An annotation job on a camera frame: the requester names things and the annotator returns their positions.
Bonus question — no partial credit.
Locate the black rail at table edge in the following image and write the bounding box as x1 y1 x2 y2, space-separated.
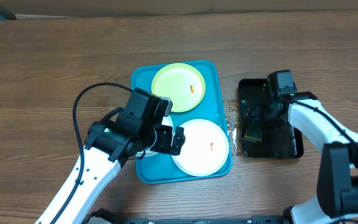
81 208 290 224

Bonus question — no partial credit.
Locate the white plate with red stain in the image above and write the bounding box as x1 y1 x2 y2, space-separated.
172 119 229 177

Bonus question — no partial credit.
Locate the blue plastic tray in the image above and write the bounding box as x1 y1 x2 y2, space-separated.
131 60 227 184

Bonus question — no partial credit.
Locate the black water tray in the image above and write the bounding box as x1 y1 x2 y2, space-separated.
238 78 304 159

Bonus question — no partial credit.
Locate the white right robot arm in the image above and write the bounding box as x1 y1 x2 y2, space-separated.
247 91 358 223

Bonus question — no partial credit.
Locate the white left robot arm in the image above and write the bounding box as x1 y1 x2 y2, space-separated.
37 88 185 223

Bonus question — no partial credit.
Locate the green yellow sponge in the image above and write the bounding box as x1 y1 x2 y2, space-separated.
244 121 262 141

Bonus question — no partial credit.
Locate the yellow-green plate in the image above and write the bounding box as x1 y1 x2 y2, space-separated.
151 63 206 113

